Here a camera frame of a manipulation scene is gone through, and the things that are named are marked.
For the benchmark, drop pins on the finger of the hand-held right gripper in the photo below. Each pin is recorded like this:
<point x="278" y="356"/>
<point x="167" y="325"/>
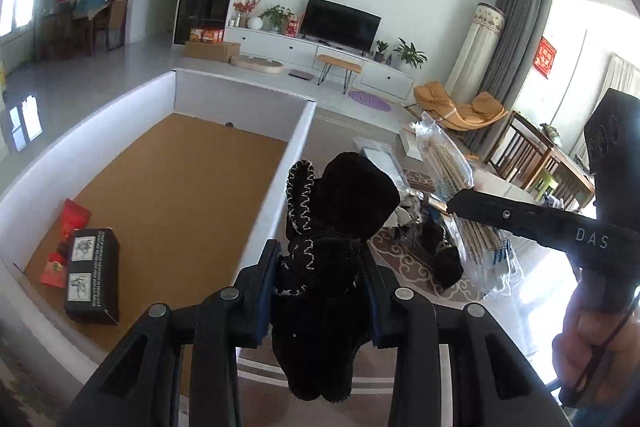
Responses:
<point x="500" y="212"/>

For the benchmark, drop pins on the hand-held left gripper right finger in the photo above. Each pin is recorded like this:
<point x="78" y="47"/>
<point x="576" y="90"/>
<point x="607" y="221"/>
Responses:
<point x="376" y="317"/>

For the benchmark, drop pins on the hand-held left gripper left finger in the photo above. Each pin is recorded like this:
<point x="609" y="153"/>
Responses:
<point x="262" y="307"/>

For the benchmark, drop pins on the bag of chopsticks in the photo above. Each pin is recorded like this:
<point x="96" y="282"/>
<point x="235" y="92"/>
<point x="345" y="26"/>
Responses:
<point x="442" y="157"/>

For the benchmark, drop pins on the white storage box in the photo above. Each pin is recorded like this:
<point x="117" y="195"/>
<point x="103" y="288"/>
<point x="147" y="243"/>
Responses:
<point x="160" y="187"/>

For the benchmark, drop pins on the person's right hand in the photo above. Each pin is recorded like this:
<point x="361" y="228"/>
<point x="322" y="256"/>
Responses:
<point x="580" y="347"/>

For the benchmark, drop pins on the wooden side table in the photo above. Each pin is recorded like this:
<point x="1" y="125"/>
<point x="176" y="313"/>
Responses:
<point x="570" y="172"/>

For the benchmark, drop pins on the clear plastic bag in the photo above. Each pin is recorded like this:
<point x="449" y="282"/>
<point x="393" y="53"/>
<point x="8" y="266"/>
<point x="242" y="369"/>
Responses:
<point x="492" y="262"/>

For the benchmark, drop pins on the green stool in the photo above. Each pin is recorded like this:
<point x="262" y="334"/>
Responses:
<point x="542" y="184"/>

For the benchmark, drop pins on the wooden chair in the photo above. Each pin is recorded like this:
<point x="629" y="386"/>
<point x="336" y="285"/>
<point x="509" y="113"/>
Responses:
<point x="520" y="147"/>

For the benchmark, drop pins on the orange rocking chair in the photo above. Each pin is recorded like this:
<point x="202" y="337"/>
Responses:
<point x="470" y="109"/>

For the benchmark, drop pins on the white flat box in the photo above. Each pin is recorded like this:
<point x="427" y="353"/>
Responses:
<point x="411" y="142"/>

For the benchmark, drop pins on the grey plastic packet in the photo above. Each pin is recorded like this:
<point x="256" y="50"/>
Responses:
<point x="380" y="159"/>

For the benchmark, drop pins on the grey curtain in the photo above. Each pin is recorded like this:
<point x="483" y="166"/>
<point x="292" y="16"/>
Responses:
<point x="515" y="47"/>

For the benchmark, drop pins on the covered standing air conditioner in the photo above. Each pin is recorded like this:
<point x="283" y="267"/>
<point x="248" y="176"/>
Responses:
<point x="475" y="52"/>

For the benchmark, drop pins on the purple mat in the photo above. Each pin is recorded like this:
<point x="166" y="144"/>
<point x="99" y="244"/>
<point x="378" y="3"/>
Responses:
<point x="370" y="101"/>

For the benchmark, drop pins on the black carton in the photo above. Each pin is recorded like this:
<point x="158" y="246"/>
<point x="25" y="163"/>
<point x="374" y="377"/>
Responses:
<point x="92" y="277"/>

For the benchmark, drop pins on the large leafy potted plant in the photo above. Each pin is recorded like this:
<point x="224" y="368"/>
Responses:
<point x="410" y="54"/>

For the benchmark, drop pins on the small potted plant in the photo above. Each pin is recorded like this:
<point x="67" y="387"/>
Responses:
<point x="381" y="49"/>

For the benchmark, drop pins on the red tube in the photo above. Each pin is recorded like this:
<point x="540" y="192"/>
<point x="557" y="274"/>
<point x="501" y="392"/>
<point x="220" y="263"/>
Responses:
<point x="74" y="219"/>

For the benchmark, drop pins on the red packet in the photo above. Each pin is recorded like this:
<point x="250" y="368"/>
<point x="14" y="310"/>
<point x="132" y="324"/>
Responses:
<point x="54" y="271"/>

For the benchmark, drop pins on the wooden stool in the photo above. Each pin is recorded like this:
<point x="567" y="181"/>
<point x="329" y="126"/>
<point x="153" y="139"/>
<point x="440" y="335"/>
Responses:
<point x="339" y="62"/>

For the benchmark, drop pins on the round beige cushion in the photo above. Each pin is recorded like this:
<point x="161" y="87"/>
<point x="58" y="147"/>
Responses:
<point x="257" y="64"/>

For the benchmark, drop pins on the black television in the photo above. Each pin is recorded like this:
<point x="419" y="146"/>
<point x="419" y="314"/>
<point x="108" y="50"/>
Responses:
<point x="340" y="24"/>

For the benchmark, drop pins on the white television cabinet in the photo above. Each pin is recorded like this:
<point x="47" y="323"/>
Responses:
<point x="295" y="49"/>

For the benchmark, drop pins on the cardboard box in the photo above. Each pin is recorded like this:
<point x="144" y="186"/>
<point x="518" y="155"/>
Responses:
<point x="210" y="52"/>

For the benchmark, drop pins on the orange snack boxes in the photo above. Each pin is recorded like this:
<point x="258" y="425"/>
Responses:
<point x="206" y="36"/>

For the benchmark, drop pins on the red gift box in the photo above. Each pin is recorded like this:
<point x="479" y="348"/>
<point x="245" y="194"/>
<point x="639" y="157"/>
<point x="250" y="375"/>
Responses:
<point x="294" y="27"/>

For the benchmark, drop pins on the white vase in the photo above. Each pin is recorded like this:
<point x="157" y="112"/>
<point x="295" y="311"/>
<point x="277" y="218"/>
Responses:
<point x="254" y="23"/>

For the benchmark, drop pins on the bushy potted plant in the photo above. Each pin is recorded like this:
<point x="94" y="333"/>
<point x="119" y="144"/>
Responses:
<point x="276" y="16"/>

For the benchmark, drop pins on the red flowers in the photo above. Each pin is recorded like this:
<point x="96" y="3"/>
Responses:
<point x="246" y="7"/>

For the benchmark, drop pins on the dining chair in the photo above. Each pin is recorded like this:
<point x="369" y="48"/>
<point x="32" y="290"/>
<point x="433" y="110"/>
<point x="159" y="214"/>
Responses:
<point x="116" y="19"/>

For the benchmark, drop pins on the dining table with cloth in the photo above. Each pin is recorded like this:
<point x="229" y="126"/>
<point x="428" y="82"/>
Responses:
<point x="87" y="9"/>

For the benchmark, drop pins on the red wall hanging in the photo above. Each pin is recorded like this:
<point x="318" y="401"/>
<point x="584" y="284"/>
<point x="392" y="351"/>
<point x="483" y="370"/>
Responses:
<point x="544" y="57"/>

